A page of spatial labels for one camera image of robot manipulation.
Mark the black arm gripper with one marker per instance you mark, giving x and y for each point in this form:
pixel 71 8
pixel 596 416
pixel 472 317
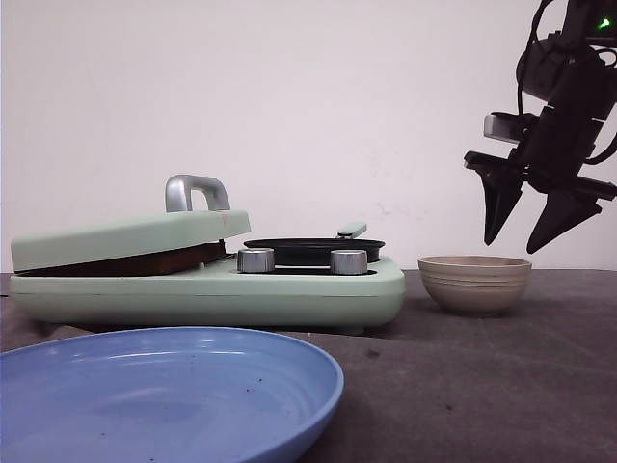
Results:
pixel 579 99

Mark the beige ribbed ceramic bowl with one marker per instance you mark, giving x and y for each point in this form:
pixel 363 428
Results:
pixel 474 285

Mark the breakfast maker hinged lid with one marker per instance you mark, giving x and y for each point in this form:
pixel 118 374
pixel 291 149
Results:
pixel 197 212

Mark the white bread slice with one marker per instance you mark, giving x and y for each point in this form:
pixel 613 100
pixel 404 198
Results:
pixel 154 264

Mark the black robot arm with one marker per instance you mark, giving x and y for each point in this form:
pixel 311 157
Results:
pixel 588 31

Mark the mint green breakfast maker base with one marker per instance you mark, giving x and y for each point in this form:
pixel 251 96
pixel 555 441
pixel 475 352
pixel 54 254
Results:
pixel 218 295

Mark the right silver control knob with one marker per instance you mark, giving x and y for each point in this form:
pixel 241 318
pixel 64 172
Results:
pixel 348 262

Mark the silver control knob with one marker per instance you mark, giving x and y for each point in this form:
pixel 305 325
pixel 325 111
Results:
pixel 255 260
pixel 348 262

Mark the left silver control knob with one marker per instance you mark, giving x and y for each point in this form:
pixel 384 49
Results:
pixel 255 260

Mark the blue plastic plate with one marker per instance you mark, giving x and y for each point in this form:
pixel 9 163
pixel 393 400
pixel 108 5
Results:
pixel 192 394

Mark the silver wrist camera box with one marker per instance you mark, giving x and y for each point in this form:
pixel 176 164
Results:
pixel 507 127

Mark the black frying pan green handle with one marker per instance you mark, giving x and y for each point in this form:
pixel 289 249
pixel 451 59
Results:
pixel 316 251

